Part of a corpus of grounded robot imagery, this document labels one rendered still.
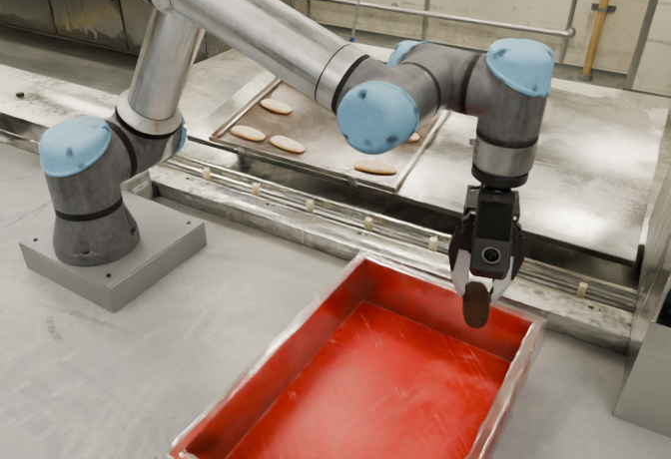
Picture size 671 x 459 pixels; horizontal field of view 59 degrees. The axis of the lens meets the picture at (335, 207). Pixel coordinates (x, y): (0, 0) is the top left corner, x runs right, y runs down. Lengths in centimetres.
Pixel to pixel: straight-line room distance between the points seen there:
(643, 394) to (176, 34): 86
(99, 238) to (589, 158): 103
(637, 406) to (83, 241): 92
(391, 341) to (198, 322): 33
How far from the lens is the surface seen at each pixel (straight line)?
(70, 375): 104
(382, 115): 60
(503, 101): 70
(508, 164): 74
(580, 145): 146
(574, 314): 108
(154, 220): 123
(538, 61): 69
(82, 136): 107
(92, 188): 107
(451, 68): 72
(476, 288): 89
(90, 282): 112
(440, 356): 100
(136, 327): 108
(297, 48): 66
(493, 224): 75
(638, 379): 95
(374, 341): 101
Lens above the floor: 154
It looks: 33 degrees down
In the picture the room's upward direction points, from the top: 1 degrees clockwise
